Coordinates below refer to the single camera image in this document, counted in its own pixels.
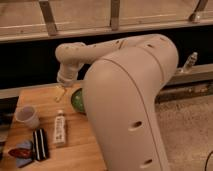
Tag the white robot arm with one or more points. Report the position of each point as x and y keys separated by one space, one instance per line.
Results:
x=119 y=91

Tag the clear bottle on ledge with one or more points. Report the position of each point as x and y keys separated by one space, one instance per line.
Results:
x=190 y=62

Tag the dark red oval object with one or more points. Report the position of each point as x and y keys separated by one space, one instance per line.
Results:
x=21 y=153

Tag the green bowl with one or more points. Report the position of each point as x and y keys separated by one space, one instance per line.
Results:
x=77 y=101

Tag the black white striped case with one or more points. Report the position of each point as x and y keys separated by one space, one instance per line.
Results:
x=40 y=145

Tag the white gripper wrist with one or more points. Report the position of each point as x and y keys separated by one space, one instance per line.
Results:
x=66 y=80

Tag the metal window frame rail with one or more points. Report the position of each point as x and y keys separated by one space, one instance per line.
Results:
x=22 y=20

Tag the white tube with cap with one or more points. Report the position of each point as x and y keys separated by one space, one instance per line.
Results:
x=59 y=136

